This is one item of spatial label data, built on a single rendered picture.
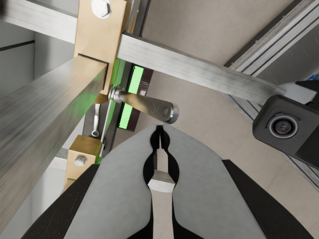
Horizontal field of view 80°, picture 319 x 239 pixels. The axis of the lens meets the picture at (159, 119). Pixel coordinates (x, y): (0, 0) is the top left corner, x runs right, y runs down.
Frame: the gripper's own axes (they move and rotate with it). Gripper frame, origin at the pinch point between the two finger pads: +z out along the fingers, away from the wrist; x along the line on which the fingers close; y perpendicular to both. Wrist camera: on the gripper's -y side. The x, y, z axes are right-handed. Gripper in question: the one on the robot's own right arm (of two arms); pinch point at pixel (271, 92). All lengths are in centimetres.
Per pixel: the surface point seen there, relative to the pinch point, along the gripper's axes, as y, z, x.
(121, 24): -24.5, -4.5, 2.5
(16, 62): -47, 14, -14
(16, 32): -46.9, 14.0, -7.4
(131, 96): -21.2, -9.8, -3.4
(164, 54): -18.7, -3.5, 0.8
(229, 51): 23, 83, -1
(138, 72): -21.3, 12.4, -7.1
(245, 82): -6.9, -3.5, 0.8
